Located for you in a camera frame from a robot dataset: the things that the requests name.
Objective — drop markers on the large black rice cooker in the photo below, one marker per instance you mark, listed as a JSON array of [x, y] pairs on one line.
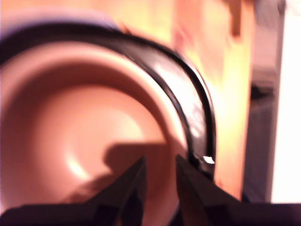
[[185, 94]]

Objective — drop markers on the metal pot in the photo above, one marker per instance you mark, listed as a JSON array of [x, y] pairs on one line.
[[77, 127]]

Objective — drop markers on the white furniture panel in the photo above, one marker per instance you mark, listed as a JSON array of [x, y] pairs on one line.
[[290, 106]]

